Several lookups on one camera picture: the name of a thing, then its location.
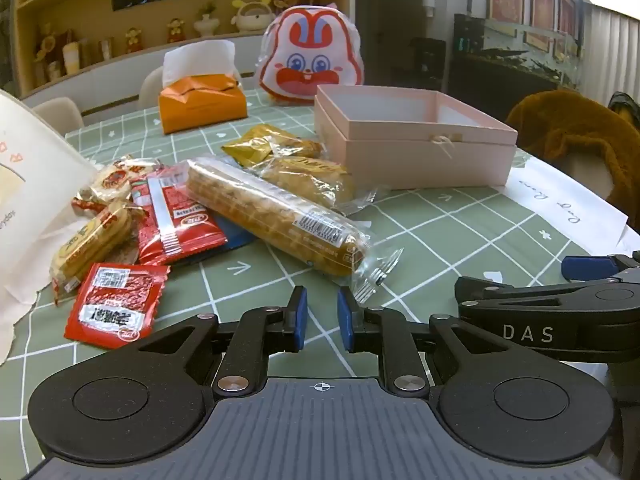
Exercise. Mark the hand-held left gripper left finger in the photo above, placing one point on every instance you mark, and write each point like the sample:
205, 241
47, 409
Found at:
299, 317

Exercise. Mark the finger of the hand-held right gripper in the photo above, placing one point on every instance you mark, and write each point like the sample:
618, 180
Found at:
585, 267
487, 291

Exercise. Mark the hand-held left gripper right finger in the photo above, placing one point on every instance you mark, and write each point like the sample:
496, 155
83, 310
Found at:
345, 320

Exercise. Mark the round rice cracker packet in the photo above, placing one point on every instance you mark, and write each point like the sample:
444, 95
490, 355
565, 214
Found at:
112, 180

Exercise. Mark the white handwritten card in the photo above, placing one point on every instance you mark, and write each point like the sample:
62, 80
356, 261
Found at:
565, 205

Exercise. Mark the green checked tablecloth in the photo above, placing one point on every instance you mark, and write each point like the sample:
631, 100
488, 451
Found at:
450, 230

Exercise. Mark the blue snack packet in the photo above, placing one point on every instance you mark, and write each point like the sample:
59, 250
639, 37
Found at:
232, 240

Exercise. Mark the long clear cookie packet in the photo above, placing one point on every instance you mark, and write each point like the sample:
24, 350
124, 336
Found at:
270, 210

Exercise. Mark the clear bread packet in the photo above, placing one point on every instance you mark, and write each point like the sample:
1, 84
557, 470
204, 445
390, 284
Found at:
310, 177

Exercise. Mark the brown fuzzy coat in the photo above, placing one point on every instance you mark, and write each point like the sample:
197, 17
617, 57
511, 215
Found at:
575, 125

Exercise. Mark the pink gift box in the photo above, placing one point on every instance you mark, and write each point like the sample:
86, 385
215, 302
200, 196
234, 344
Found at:
425, 160

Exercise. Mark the red white striped packet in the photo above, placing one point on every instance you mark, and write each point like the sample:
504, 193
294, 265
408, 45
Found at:
175, 230

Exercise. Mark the gold snack packet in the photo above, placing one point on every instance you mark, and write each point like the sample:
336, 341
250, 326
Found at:
255, 147

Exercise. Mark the small red sauce packet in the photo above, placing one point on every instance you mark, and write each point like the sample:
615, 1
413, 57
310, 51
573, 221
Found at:
115, 305

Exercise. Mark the white curtain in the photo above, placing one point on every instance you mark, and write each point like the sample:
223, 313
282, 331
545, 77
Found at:
612, 50

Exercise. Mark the long rice cracker packet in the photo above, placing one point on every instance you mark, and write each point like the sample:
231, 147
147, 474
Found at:
85, 250

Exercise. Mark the black chair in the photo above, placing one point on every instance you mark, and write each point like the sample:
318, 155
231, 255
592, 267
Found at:
428, 65

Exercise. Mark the orange tissue box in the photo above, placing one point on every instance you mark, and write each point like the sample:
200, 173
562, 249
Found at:
200, 105

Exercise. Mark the white red rabbit bag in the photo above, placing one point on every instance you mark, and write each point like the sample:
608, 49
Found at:
310, 55

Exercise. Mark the white chair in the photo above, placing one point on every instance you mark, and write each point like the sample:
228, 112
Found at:
57, 112
150, 87

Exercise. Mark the white tissue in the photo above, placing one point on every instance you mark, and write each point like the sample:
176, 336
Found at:
197, 60

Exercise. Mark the white cartoon printed bag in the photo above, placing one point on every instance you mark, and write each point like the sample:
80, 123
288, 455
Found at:
30, 185

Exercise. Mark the white rabbit basket figurine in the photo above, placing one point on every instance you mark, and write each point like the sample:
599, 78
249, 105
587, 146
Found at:
252, 17

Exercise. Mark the white vase with plant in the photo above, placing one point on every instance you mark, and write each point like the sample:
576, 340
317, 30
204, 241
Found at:
206, 25

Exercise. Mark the small doll figurine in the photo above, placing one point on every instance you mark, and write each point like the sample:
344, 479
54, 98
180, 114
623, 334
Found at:
176, 31
135, 41

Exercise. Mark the yellow cup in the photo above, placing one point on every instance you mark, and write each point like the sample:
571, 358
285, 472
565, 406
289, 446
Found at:
71, 59

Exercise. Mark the yellow bear figurine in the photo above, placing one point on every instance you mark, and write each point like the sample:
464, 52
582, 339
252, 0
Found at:
45, 45

